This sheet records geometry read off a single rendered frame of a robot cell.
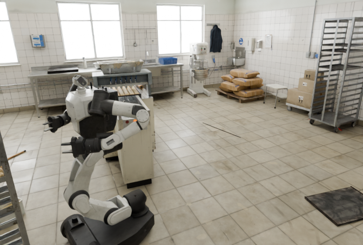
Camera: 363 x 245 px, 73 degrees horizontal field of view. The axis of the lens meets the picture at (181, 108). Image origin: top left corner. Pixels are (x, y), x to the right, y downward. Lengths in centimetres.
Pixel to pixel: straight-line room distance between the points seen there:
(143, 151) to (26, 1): 462
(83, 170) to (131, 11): 519
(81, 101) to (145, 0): 526
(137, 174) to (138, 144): 36
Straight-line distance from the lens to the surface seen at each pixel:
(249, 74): 616
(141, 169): 281
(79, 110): 166
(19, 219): 170
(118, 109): 151
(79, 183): 192
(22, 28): 643
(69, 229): 233
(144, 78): 327
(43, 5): 641
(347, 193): 323
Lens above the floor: 167
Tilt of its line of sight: 18 degrees down
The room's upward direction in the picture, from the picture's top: 1 degrees counter-clockwise
